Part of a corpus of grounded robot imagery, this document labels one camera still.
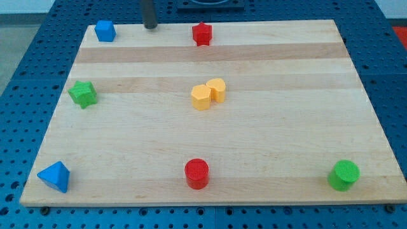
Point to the blue cube block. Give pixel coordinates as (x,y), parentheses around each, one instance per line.
(105,31)

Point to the yellow hexagon block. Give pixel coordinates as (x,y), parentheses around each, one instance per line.
(201,97)

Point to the yellow heart block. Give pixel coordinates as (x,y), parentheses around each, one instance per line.
(218,89)

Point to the red cylinder block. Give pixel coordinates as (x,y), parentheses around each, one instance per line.
(197,173)

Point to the wooden board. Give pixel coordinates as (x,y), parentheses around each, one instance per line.
(294,106)

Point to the red star block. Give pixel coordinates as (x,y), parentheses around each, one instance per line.
(202,34)

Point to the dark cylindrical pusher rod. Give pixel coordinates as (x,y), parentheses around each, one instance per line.
(148,12)

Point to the green star block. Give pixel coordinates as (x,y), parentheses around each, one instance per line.
(83,94)

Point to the green cylinder block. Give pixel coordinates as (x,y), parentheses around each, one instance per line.
(343,175)

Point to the blue triangle block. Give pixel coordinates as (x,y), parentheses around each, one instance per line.
(55,176)

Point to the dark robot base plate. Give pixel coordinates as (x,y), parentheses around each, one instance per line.
(190,5)

